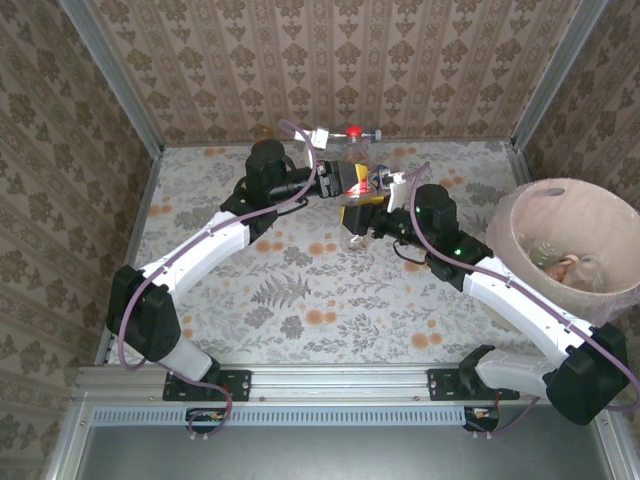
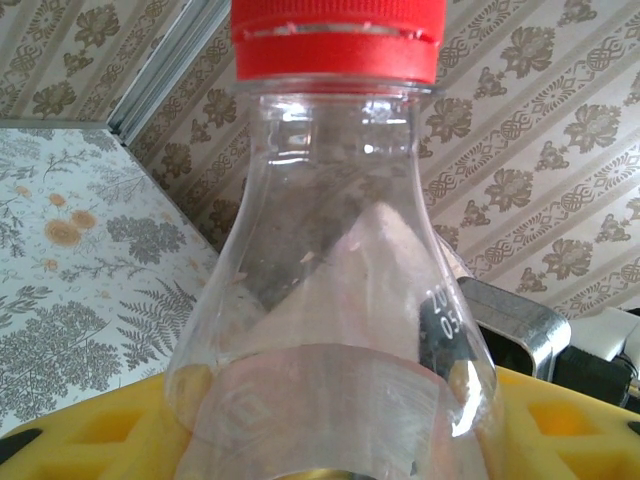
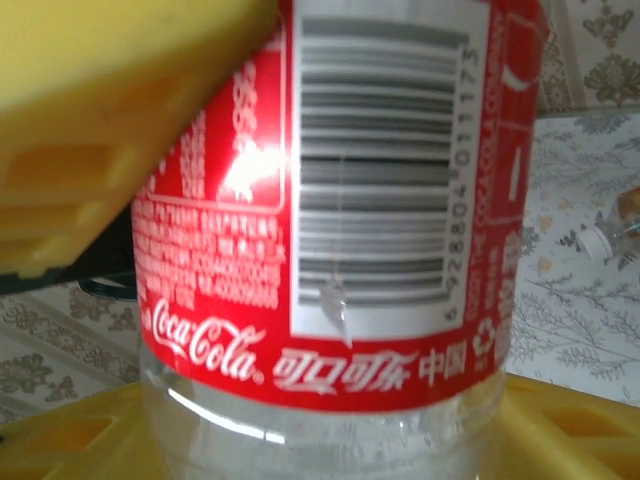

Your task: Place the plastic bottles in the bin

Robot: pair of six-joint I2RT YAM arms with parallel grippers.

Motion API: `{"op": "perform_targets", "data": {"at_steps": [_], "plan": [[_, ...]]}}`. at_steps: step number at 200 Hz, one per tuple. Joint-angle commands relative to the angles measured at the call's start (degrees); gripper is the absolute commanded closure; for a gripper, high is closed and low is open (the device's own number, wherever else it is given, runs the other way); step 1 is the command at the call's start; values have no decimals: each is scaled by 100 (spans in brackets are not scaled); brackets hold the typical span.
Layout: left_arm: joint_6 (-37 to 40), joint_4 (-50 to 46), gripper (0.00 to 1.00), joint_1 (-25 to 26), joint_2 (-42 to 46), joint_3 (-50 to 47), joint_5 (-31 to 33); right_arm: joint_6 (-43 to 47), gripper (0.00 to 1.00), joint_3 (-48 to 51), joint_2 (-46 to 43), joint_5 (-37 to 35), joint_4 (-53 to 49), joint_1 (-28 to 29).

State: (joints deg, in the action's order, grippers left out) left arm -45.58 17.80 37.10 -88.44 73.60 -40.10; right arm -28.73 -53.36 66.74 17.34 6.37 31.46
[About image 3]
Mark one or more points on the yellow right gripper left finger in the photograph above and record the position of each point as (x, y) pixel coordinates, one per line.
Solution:
(65, 445)

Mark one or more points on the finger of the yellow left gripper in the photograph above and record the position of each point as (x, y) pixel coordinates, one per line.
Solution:
(100, 100)

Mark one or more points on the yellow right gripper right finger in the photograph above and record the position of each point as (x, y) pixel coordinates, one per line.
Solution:
(575, 440)

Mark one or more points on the red label tea bottle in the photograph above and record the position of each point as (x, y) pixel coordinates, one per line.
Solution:
(620, 230)

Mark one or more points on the red Coca-Cola label bottle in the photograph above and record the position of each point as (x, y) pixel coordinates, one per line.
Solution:
(375, 200)

